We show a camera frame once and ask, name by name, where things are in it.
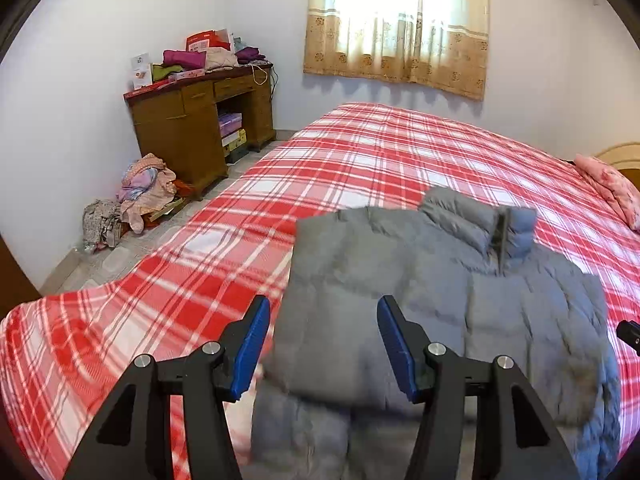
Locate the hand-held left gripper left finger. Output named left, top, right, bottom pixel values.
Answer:
left=62, top=295, right=272, bottom=480

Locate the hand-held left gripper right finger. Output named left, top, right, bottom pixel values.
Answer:
left=376, top=295, right=581, bottom=480

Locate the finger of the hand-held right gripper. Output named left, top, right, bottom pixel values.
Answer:
left=616, top=320, right=640, bottom=361

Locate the grey puffer jacket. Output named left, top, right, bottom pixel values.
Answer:
left=250, top=186, right=623, bottom=480

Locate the pink clothes pile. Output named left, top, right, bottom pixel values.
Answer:
left=117, top=153, right=183, bottom=233

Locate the pink floral quilt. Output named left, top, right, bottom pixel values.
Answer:
left=574, top=154, right=640, bottom=233

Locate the wooden headboard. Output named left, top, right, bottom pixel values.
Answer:
left=592, top=142, right=640, bottom=196

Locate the red plaid bed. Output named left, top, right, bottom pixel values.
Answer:
left=0, top=101, right=640, bottom=480

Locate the grey floral cloth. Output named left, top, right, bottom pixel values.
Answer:
left=81, top=199, right=123, bottom=253

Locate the yellow shoe box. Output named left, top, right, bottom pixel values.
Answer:
left=221, top=130, right=247, bottom=157

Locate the brown wooden desk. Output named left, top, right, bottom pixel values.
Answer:
left=123, top=62, right=277, bottom=202

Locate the purple shoe box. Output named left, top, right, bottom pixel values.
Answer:
left=218, top=112, right=243, bottom=137

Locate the brown wooden door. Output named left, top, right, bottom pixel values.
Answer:
left=0, top=232, right=41, bottom=321

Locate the pink flat box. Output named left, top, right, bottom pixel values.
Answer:
left=167, top=67, right=206, bottom=83

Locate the pale pink folded cloth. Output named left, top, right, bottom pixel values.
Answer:
left=202, top=47, right=240, bottom=71

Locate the beige patterned curtain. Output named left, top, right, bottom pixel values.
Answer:
left=303, top=0, right=490, bottom=102

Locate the white printed box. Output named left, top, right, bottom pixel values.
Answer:
left=131, top=52, right=153, bottom=92

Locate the magenta folded cloth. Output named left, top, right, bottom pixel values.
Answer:
left=162, top=49, right=207, bottom=68

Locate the red cardboard box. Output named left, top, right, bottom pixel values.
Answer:
left=186, top=30, right=232, bottom=53

